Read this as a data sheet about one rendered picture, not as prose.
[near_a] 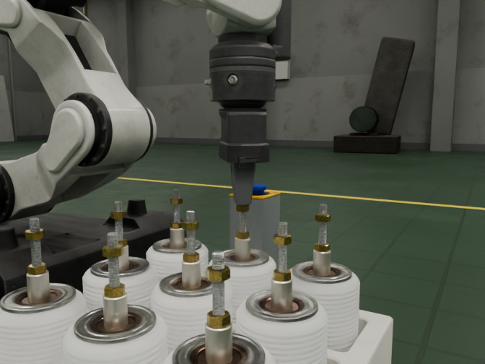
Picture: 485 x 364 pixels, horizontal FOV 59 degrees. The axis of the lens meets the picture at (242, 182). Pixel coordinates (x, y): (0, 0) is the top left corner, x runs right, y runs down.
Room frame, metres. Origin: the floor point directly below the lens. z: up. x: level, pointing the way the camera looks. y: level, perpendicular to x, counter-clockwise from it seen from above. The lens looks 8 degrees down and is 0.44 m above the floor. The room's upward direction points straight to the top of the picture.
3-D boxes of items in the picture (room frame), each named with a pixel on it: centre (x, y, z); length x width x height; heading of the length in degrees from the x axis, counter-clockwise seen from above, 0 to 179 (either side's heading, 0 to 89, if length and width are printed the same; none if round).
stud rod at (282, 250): (0.43, -0.04, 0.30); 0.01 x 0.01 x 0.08
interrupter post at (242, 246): (0.59, 0.00, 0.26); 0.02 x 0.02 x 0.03
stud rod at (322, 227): (0.53, -0.10, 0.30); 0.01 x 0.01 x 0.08
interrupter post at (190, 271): (0.49, 0.06, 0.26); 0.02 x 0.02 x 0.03
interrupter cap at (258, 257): (0.59, 0.00, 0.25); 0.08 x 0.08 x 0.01
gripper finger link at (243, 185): (0.58, 0.00, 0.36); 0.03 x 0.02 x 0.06; 100
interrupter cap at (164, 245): (0.65, 0.10, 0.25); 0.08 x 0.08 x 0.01
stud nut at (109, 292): (0.39, 0.12, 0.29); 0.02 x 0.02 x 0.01; 64
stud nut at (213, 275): (0.33, 0.02, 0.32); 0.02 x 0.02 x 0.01; 78
